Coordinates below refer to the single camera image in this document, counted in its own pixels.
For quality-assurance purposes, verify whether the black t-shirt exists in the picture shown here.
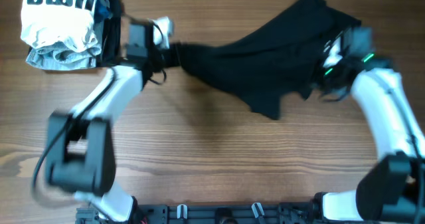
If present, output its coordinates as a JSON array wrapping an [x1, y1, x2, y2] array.
[[164, 0, 361, 120]]

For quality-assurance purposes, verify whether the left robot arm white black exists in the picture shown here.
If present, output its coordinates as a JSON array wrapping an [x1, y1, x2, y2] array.
[[33, 21, 174, 223]]

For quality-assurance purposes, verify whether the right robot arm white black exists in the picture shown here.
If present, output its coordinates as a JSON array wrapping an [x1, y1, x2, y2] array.
[[314, 27, 424, 223]]

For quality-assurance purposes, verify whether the black folded garment in pile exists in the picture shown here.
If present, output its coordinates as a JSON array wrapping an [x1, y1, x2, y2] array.
[[96, 0, 123, 67]]

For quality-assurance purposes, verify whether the blue garment in pile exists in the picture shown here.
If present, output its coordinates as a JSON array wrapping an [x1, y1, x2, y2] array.
[[94, 0, 112, 24]]

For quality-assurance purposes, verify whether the white shirt with black lettering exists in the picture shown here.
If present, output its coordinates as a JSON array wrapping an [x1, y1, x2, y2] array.
[[21, 0, 98, 53]]

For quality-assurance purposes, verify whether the grey folded garment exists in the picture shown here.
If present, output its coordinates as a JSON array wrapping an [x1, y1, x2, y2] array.
[[26, 31, 102, 71]]

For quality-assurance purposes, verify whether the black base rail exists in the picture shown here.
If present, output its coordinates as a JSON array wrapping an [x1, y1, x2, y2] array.
[[75, 202, 319, 224]]

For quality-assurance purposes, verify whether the left white rail clip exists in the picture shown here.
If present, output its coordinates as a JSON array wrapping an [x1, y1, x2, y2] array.
[[177, 204, 188, 220]]

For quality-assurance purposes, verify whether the white rail clip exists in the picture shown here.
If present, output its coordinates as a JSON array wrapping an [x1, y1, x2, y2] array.
[[177, 204, 188, 220], [251, 202, 266, 224]]

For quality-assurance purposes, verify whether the right white rail clip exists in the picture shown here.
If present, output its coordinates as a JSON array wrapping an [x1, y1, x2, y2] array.
[[251, 202, 266, 224]]

